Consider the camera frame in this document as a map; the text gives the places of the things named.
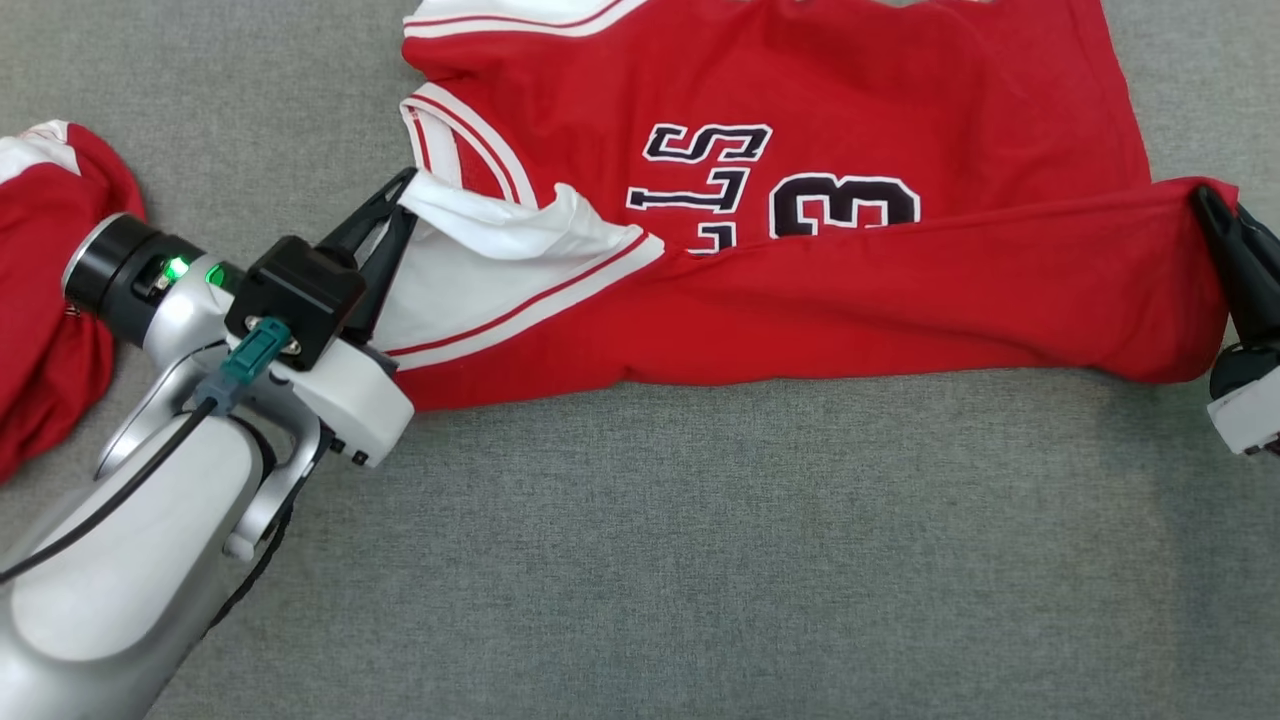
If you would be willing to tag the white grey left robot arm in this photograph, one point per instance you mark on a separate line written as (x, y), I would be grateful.
(110, 580)

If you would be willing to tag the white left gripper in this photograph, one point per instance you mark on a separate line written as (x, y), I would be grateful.
(365, 410)

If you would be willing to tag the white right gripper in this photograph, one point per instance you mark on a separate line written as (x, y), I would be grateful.
(1250, 410)

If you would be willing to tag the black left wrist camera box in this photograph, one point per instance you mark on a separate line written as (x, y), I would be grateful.
(295, 295)

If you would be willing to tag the red shorts white stripe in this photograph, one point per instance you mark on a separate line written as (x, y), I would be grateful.
(40, 330)

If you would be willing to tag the red basketball jersey white trim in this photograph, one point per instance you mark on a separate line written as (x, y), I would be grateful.
(900, 300)

